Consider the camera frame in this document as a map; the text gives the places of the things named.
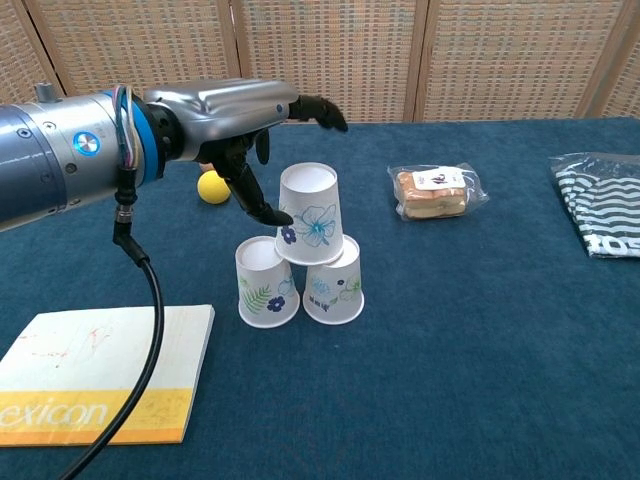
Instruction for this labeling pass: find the white cup green fern print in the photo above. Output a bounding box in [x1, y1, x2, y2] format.
[234, 235, 302, 330]

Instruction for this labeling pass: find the yellow foam ball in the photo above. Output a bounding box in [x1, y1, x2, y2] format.
[196, 170, 232, 204]

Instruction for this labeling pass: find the blue carpet table cover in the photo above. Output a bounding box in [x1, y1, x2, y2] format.
[0, 115, 640, 480]

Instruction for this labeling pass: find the white cup green flower print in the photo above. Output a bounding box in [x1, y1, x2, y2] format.
[302, 234, 365, 327]

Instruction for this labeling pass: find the woven rattan folding screen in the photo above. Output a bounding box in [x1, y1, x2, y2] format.
[0, 0, 640, 135]

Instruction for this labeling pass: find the bread in clear plastic bag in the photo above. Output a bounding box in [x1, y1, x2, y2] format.
[387, 161, 491, 222]

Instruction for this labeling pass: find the striped cloth in plastic bag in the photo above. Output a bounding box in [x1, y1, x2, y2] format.
[548, 151, 640, 260]

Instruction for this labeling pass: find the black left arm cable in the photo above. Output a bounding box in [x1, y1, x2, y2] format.
[63, 167, 165, 480]

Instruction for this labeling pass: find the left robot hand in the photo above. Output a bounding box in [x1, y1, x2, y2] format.
[142, 78, 350, 227]

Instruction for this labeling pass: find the coloured wrist wire bundle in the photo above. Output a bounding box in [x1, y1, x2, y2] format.
[112, 84, 144, 174]

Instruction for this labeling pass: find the white and yellow notebook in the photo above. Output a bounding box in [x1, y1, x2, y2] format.
[0, 304, 216, 447]

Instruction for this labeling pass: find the white cup large blue flower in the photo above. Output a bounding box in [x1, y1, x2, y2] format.
[274, 162, 346, 267]

